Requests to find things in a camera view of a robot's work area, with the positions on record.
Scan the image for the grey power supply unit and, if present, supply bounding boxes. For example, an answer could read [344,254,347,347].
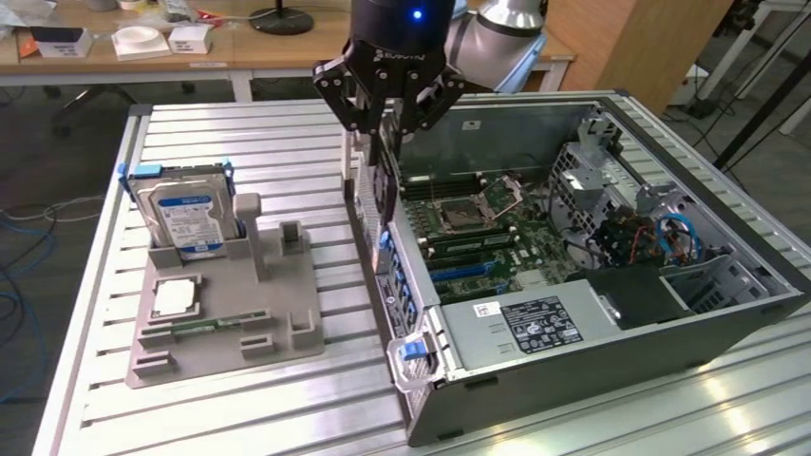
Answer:
[441,279,621,374]

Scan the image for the open grey PC case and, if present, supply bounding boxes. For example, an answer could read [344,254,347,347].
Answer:
[340,88,811,448]

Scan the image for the white floor cable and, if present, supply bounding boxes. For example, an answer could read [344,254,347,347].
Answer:
[0,194,104,225]

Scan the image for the grey parts rack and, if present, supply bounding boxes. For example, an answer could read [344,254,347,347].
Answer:
[124,192,328,390]

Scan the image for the black chair base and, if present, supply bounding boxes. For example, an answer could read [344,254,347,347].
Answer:
[47,85,139,138]

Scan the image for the black graphics card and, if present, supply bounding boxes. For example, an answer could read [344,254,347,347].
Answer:
[365,97,407,227]

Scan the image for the wooden cabinet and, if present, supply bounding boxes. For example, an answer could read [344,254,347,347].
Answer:
[542,0,737,115]

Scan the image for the blue expansion slot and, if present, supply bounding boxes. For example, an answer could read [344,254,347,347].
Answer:
[430,258,503,285]

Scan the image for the white box with round hollow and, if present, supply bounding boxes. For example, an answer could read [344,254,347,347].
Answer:
[112,27,172,62]

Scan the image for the hard disk in blue caddy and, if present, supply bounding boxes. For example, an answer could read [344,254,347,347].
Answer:
[116,161,238,261]

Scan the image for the metal disk bay cage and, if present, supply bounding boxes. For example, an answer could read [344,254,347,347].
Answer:
[547,140,643,230]

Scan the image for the open socket cover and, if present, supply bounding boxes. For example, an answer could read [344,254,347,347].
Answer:
[481,175,527,213]

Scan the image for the green motherboard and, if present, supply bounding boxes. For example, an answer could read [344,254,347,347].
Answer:
[395,165,585,305]

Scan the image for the black round lamp base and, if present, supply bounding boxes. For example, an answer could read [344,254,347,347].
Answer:
[247,0,318,35]

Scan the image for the blue floor cable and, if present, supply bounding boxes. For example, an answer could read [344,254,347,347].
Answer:
[0,208,54,405]

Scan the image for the blue wire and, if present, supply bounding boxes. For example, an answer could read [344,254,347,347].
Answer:
[655,213,703,263]

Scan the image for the white box with black lid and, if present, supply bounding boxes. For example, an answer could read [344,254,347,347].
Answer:
[30,26,94,59]

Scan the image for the white table frame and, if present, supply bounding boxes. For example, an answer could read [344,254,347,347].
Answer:
[727,0,811,138]

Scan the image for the wooden desk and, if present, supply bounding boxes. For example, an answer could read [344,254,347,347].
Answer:
[0,0,579,104]

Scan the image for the green RAM stick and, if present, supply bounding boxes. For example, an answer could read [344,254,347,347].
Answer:
[171,316,255,336]

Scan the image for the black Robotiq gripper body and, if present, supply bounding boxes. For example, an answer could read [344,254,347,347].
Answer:
[343,0,457,89]

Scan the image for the white labelled box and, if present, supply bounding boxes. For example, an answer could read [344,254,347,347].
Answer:
[167,24,215,54]

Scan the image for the CPU socket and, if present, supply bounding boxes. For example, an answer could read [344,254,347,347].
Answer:
[437,197,487,234]

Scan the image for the silver CPU chip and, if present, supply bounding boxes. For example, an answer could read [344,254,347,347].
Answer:
[154,280,196,317]

